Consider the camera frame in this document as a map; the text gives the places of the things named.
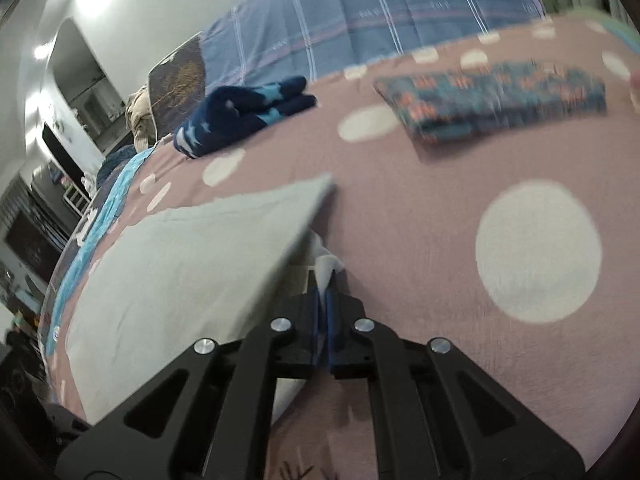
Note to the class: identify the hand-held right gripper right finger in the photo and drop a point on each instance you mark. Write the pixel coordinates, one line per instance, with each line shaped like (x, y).
(425, 400)

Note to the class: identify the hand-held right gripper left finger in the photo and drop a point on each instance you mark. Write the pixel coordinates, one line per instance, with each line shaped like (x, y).
(225, 400)

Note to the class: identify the grey long-sleeve shirt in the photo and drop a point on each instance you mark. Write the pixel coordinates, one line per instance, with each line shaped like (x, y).
(190, 270)

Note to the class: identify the beige clothes pile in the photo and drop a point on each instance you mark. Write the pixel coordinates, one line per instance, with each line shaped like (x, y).
(140, 115)

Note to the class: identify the pink polka-dot bed blanket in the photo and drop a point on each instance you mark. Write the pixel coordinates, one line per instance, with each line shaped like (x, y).
(425, 220)

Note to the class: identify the light blue cloth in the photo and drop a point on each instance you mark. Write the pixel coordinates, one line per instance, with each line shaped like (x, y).
(100, 230)

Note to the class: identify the navy star-print folded garment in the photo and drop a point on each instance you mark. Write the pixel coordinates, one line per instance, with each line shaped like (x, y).
(235, 115)

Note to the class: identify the floral folded garment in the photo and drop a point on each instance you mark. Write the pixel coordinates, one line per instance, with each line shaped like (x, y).
(495, 100)

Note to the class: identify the dark tree-print pillow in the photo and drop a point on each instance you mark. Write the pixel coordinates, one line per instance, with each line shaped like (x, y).
(177, 85)

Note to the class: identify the blue plaid blanket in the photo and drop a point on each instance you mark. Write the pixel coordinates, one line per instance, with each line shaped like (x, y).
(370, 10)

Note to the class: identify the green pillow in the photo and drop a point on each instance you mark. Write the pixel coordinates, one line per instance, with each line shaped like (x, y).
(610, 17)

